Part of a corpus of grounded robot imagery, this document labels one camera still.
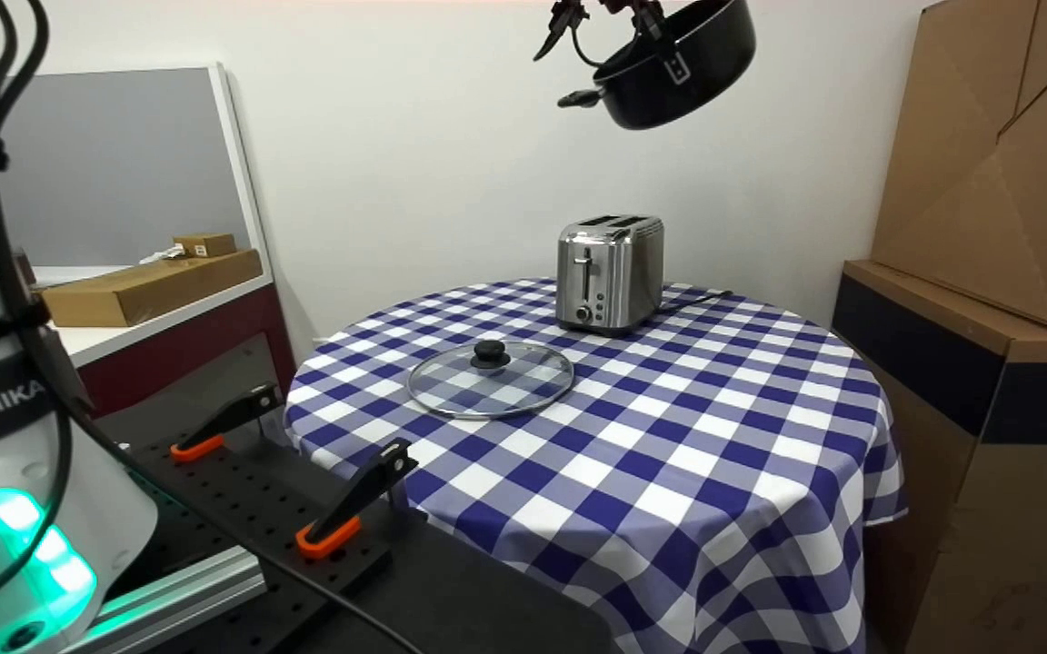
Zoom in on aluminium profile rail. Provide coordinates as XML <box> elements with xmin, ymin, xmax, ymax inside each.
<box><xmin>63</xmin><ymin>541</ymin><xmax>273</xmax><ymax>654</ymax></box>

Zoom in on red cabinet with white top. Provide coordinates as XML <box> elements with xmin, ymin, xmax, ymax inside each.
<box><xmin>27</xmin><ymin>257</ymin><xmax>300</xmax><ymax>422</ymax></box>

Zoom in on blue white checkered tablecloth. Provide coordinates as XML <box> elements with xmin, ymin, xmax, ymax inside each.
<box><xmin>282</xmin><ymin>276</ymin><xmax>912</xmax><ymax>654</ymax></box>

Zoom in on grey partition panel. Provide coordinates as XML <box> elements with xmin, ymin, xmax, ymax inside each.
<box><xmin>0</xmin><ymin>64</ymin><xmax>275</xmax><ymax>290</ymax></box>

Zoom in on glass lid with black knob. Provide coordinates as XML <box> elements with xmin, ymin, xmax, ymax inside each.
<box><xmin>403</xmin><ymin>335</ymin><xmax>579</xmax><ymax>424</ymax></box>

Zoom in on black cooking pot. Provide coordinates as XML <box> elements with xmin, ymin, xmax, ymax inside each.
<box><xmin>555</xmin><ymin>0</ymin><xmax>759</xmax><ymax>134</ymax></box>

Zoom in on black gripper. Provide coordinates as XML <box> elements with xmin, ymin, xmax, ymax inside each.
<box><xmin>529</xmin><ymin>0</ymin><xmax>693</xmax><ymax>89</ymax></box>

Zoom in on large folded cardboard box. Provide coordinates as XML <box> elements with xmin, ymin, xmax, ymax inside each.
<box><xmin>868</xmin><ymin>0</ymin><xmax>1047</xmax><ymax>335</ymax></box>

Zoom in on black clamp with orange handle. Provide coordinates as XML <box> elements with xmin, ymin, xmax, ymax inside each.
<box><xmin>289</xmin><ymin>435</ymin><xmax>420</xmax><ymax>563</ymax></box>
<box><xmin>167</xmin><ymin>383</ymin><xmax>288</xmax><ymax>471</ymax></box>

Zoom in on silver two-slot toaster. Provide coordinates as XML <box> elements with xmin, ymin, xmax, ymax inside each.
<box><xmin>552</xmin><ymin>210</ymin><xmax>667</xmax><ymax>339</ymax></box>

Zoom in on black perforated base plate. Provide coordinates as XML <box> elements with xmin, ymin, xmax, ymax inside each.
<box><xmin>71</xmin><ymin>332</ymin><xmax>625</xmax><ymax>654</ymax></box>

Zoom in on small wooden block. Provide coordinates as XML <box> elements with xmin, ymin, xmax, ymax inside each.
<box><xmin>134</xmin><ymin>228</ymin><xmax>242</xmax><ymax>269</ymax></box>

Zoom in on flat cardboard box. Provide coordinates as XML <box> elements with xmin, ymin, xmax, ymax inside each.
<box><xmin>35</xmin><ymin>246</ymin><xmax>267</xmax><ymax>332</ymax></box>

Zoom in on black cable on plate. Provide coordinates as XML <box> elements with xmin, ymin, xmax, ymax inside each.
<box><xmin>299</xmin><ymin>580</ymin><xmax>431</xmax><ymax>654</ymax></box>

